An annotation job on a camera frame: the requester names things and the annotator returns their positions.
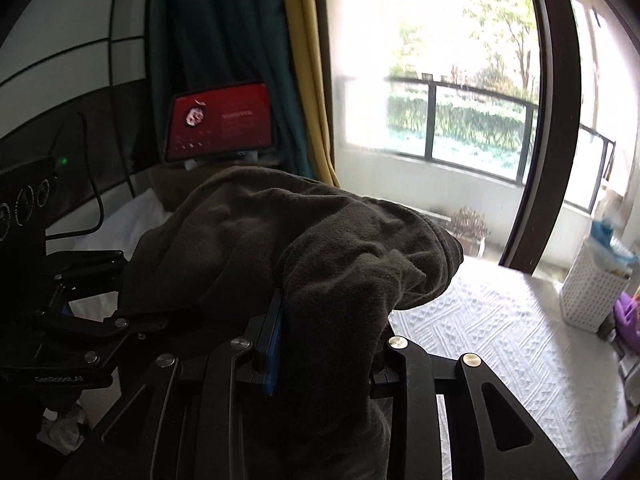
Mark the yellow curtain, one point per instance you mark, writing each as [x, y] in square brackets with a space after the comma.
[310, 60]

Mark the white pillow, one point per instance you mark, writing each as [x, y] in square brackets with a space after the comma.
[125, 220]

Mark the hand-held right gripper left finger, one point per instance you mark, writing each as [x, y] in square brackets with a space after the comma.
[274, 345]

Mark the dark grey t-shirt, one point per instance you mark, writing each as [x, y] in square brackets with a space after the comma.
[280, 240]

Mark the potted plant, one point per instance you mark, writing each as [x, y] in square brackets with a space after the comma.
[470, 225]

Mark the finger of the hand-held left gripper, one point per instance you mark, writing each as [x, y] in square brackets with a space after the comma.
[85, 272]
[120, 330]

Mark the brown cardboard box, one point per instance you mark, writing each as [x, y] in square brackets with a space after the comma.
[167, 185]

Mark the dark window frame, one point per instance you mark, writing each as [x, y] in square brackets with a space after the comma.
[545, 135]

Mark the white plastic basket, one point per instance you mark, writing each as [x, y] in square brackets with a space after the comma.
[585, 290]

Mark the teal curtain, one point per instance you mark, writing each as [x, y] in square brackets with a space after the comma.
[225, 20]

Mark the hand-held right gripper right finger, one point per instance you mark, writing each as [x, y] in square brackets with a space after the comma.
[395, 365]

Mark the black balcony railing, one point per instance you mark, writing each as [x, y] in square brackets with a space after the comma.
[430, 120]

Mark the purple plush toy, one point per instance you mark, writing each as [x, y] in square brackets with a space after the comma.
[627, 315]

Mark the tablet with red screen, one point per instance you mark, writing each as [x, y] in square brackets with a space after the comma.
[220, 120]

